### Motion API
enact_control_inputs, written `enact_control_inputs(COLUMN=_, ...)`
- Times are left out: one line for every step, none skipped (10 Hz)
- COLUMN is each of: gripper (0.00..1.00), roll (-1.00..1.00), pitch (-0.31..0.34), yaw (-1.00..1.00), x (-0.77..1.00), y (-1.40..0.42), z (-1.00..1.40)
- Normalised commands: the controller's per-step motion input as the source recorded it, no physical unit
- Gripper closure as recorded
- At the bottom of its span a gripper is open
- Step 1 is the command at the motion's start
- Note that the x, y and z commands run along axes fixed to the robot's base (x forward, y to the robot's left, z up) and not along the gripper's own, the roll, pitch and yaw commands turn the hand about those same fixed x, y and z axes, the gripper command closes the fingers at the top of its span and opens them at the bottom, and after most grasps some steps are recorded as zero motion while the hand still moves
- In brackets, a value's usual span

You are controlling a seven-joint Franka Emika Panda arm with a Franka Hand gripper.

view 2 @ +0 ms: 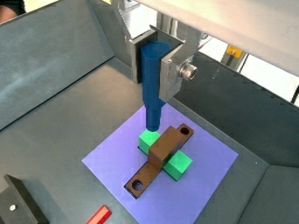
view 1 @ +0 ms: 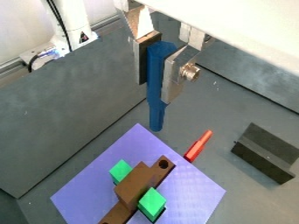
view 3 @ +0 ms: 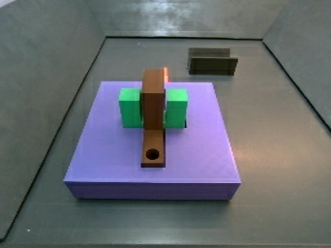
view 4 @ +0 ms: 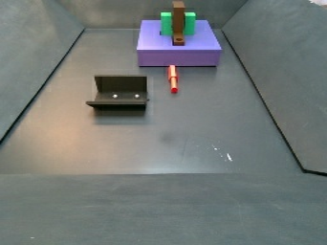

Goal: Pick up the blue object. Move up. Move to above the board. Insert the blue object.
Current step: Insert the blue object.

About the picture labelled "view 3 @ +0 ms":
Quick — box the purple base board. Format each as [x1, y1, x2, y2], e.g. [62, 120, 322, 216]
[64, 81, 240, 200]

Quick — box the right green block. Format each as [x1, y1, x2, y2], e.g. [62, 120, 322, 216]
[166, 88, 188, 129]

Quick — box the green block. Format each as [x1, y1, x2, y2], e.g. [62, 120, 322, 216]
[166, 88, 188, 129]
[119, 88, 143, 128]

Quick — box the left green block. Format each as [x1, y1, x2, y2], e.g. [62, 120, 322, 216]
[119, 88, 143, 128]

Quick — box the brown L-shaped block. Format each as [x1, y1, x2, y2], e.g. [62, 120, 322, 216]
[142, 69, 166, 168]

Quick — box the red peg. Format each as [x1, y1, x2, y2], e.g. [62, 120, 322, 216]
[163, 67, 171, 82]

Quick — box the black U-shaped bracket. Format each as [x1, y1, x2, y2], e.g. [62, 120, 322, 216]
[187, 47, 238, 76]

